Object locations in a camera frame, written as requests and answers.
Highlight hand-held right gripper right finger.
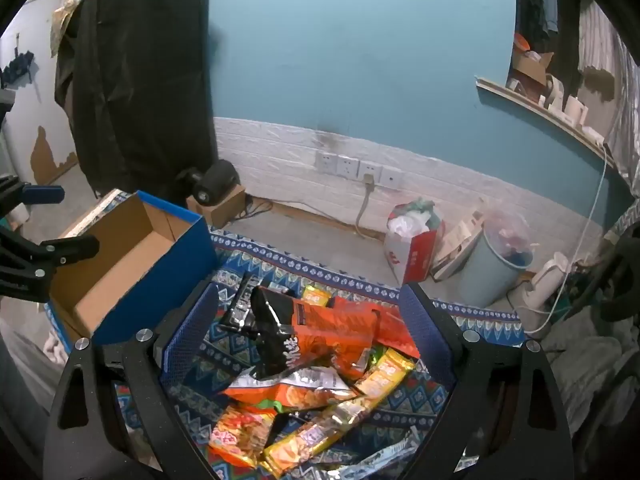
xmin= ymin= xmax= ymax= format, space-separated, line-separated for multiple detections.
xmin=399 ymin=282 xmax=573 ymax=480

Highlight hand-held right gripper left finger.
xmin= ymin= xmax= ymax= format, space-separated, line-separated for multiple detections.
xmin=42 ymin=282 xmax=219 ymax=480

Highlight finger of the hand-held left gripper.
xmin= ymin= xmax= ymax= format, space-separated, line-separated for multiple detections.
xmin=0 ymin=174 xmax=66 ymax=221
xmin=0 ymin=225 xmax=101 ymax=303

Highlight blue cardboard box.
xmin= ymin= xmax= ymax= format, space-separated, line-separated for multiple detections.
xmin=44 ymin=190 xmax=218 ymax=356

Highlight orange translucent snack bag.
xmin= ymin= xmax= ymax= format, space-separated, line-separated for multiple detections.
xmin=300 ymin=296 xmax=421 ymax=361

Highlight red and white carton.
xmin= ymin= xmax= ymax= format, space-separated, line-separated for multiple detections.
xmin=384 ymin=199 xmax=447 ymax=285

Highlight light blue trash bin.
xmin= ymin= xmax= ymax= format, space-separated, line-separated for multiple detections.
xmin=457 ymin=210 xmax=537 ymax=308

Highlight white paper bags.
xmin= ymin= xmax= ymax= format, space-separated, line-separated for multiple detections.
xmin=432 ymin=200 xmax=486 ymax=281

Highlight blue patterned blanket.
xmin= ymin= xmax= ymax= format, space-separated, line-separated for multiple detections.
xmin=45 ymin=227 xmax=523 ymax=480

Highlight pile of snack packets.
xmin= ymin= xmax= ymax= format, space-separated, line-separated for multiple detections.
xmin=207 ymin=272 xmax=426 ymax=480

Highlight white electric kettle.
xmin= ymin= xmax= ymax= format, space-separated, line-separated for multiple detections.
xmin=510 ymin=252 xmax=571 ymax=333

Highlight black cloth wardrobe cover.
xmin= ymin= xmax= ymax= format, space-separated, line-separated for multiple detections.
xmin=54 ymin=0 xmax=219 ymax=201

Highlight grey white bedding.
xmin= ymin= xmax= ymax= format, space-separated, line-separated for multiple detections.
xmin=542 ymin=305 xmax=640 ymax=441

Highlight white container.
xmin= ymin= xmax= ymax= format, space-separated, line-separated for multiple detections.
xmin=562 ymin=95 xmax=588 ymax=126

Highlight white tape roll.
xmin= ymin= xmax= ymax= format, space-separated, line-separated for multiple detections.
xmin=542 ymin=75 xmax=566 ymax=108

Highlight grey striped curtain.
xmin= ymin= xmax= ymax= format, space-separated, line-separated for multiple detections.
xmin=577 ymin=0 xmax=640 ymax=181

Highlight dark wall hook rack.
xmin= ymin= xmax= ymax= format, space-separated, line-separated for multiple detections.
xmin=0 ymin=50 xmax=38 ymax=86

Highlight black cables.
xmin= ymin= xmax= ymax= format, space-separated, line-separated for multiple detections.
xmin=235 ymin=197 xmax=273 ymax=221

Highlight beige plug with cable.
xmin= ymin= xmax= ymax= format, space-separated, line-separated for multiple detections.
xmin=354 ymin=172 xmax=377 ymax=238

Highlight black camera on box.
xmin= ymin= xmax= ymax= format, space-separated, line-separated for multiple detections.
xmin=176 ymin=159 xmax=241 ymax=206

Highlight thin white cable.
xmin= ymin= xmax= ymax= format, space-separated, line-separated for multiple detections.
xmin=525 ymin=145 xmax=613 ymax=336

